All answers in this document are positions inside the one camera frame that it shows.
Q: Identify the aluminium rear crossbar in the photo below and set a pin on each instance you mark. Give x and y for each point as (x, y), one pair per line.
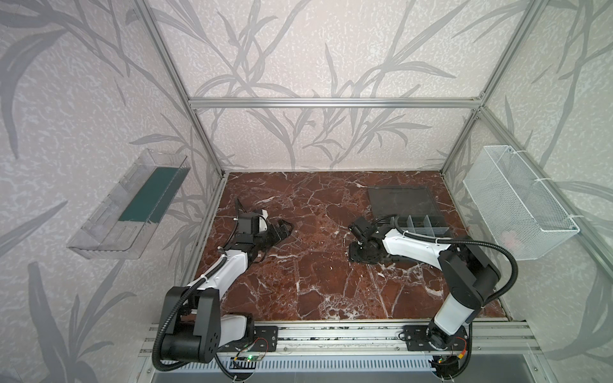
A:
(336, 103)

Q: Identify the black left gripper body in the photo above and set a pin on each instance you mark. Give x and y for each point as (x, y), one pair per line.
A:
(262, 239)

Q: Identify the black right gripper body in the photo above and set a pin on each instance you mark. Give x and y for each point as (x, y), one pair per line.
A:
(357, 254)

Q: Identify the aluminium frame post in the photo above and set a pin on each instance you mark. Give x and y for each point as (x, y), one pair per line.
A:
(528, 20)

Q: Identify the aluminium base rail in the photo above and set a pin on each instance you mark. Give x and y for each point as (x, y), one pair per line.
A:
(362, 337)

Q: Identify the clear plastic organizer box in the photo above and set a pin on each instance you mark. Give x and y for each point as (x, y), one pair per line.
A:
(404, 208)

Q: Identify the white wire mesh basket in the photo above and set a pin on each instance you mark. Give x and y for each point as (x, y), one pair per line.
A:
(511, 197)

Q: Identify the pink object in basket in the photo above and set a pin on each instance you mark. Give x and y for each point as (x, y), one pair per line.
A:
(511, 241)

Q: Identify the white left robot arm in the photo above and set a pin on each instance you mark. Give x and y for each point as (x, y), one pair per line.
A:
(192, 327)

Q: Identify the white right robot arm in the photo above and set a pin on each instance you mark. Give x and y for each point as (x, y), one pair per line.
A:
(476, 272)

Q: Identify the clear wall shelf green bottom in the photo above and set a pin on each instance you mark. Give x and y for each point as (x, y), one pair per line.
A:
(126, 220)

